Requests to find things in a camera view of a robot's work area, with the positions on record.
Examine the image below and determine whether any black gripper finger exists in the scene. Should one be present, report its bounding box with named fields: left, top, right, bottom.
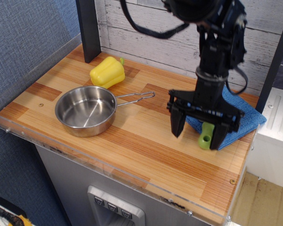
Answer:
left=210, top=123, right=229, bottom=150
left=170, top=106, right=186, bottom=137

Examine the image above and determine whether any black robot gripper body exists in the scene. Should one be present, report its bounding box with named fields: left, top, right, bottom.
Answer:
left=167, top=77, right=245, bottom=132

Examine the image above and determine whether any grey spatula green handle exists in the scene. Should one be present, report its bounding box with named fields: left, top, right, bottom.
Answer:
left=198, top=122, right=215, bottom=150

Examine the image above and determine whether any blue towel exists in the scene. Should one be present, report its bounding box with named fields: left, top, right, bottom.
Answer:
left=186, top=88, right=266, bottom=150

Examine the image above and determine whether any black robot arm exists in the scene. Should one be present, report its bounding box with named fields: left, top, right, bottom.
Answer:
left=164, top=0, right=247, bottom=150

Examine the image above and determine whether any stainless steel pan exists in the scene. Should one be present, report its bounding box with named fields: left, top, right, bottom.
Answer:
left=55, top=86, right=156, bottom=137

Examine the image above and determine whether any white ribbed side unit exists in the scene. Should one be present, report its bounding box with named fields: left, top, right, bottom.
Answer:
left=246, top=88, right=283, bottom=187

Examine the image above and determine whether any yellow toy bell pepper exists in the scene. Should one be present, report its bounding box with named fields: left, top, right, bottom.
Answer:
left=90, top=56, right=125, bottom=89

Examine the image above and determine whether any clear acrylic table guard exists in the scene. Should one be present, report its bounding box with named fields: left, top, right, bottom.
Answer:
left=0, top=30, right=254, bottom=226

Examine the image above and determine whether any silver dispenser panel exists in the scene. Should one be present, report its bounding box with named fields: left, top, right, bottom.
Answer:
left=87, top=186, right=146, bottom=226

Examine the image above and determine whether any grey metal cabinet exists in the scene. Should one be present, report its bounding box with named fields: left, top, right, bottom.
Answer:
left=36, top=146, right=207, bottom=226

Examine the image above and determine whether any yellow object bottom corner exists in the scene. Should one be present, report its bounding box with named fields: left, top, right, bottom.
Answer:
left=16, top=215, right=34, bottom=226

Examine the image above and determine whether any right black vertical post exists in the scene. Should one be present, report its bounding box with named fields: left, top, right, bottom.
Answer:
left=255, top=32, right=283, bottom=113

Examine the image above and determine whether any black vertical post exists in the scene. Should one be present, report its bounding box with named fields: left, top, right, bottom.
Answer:
left=75, top=0, right=101, bottom=63
left=255, top=32, right=283, bottom=113

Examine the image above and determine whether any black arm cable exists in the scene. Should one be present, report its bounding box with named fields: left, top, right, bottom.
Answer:
left=119, top=0, right=249, bottom=96

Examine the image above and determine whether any left black vertical post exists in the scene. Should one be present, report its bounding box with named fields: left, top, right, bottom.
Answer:
left=75, top=0, right=101, bottom=63

